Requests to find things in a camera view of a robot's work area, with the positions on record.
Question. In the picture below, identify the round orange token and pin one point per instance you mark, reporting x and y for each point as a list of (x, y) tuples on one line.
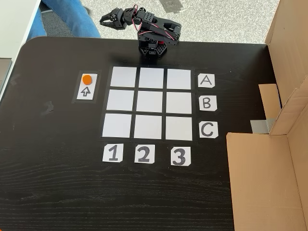
[(86, 79)]

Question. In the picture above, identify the white nine-square paper grid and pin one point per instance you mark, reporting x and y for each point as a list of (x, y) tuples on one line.
[(149, 103)]

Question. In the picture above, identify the person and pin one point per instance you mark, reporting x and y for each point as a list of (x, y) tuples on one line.
[(72, 16)]

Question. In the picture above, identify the black and red clamp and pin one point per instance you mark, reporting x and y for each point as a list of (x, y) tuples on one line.
[(160, 43)]

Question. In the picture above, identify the grey floor socket plate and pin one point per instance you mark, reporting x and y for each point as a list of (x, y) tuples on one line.
[(171, 5)]

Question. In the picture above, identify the white arrow paper sheet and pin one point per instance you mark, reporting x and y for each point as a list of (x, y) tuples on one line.
[(86, 95)]

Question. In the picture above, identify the white desk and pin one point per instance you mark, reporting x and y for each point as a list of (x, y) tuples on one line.
[(14, 29)]

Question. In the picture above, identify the paper label letter A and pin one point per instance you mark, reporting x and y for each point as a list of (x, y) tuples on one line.
[(206, 80)]

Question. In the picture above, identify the clear tape scraps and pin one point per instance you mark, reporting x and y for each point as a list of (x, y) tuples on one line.
[(48, 108)]

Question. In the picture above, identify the paper label letter B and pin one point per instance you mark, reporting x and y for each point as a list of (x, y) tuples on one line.
[(208, 103)]

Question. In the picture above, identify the paper label number 1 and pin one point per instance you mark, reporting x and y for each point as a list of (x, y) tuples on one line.
[(113, 153)]

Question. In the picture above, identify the paper label number 2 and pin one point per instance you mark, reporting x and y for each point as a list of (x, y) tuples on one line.
[(144, 154)]

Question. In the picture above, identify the paper label letter C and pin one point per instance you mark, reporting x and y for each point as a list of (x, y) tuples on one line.
[(208, 130)]

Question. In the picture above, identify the paper label number 3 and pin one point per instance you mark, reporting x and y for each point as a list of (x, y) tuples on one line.
[(180, 156)]

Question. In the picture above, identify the brown cardboard sheet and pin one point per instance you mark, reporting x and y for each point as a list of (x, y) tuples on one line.
[(260, 183), (288, 36)]

